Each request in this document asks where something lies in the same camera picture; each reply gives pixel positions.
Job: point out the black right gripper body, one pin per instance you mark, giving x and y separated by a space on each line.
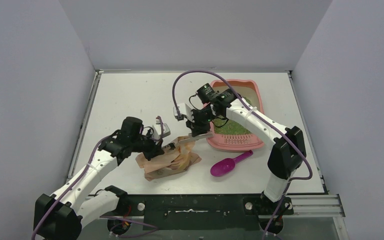
198 121

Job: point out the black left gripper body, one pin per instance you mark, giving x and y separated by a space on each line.
149 147

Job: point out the beige cat litter bag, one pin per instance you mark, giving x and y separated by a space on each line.
177 158

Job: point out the purple litter scoop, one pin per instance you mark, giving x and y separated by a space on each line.
226 165

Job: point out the white bag clip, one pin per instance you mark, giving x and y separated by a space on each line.
195 137

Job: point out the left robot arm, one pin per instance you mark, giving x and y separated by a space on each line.
63 214

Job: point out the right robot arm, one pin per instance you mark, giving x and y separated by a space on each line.
287 145

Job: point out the green cat litter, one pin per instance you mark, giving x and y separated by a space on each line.
224 126

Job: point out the pink litter box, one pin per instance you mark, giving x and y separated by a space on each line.
237 143

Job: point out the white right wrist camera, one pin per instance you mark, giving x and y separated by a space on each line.
183 112

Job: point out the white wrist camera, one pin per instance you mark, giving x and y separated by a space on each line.
183 112
160 131

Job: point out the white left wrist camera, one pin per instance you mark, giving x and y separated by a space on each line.
160 131

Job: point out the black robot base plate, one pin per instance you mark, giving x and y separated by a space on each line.
249 212

